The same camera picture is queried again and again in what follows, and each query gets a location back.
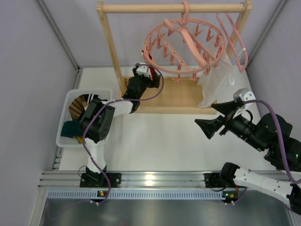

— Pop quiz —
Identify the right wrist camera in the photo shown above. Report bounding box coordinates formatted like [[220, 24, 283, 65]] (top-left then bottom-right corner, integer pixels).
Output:
[[233, 88, 256, 117]]

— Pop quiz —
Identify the red sock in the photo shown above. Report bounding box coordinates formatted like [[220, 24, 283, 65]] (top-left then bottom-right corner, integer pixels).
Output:
[[148, 53, 157, 81]]

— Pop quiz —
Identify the white plastic basket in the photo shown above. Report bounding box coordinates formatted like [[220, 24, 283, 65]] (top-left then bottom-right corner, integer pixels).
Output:
[[56, 88, 113, 148]]

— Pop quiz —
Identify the brown striped sock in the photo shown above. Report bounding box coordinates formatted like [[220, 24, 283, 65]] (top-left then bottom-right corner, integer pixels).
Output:
[[69, 95, 88, 121]]

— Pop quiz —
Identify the pink round clip hanger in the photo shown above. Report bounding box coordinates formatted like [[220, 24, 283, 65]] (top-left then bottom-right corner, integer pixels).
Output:
[[142, 1, 226, 81]]

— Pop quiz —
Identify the teal sock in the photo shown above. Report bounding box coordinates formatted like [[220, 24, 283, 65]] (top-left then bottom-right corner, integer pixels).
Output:
[[61, 121, 83, 138]]

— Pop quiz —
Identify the aluminium mounting rail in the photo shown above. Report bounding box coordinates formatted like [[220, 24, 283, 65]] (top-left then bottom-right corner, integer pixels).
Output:
[[38, 169, 300, 205]]

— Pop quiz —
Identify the pink clothes hanger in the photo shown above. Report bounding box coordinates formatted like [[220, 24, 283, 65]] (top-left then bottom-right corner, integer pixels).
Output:
[[216, 12, 249, 73]]

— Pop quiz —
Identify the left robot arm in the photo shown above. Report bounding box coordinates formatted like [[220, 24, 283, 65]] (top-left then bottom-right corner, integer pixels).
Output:
[[79, 73, 164, 188]]

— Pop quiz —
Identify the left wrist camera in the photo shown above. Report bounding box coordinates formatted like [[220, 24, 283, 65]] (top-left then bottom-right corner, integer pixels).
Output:
[[135, 62, 151, 78]]

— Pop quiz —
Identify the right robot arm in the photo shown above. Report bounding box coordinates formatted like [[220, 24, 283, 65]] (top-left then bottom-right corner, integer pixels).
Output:
[[195, 99, 301, 214]]

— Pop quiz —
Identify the white sheer garment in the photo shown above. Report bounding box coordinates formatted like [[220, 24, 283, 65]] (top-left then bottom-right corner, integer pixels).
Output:
[[197, 53, 235, 108]]

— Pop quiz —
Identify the wooden clothes rack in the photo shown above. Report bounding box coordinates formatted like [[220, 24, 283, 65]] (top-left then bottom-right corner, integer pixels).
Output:
[[96, 0, 253, 114]]

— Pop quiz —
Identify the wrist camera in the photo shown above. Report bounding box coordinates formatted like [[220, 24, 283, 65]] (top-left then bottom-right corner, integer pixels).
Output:
[[233, 88, 256, 117], [135, 62, 151, 78]]

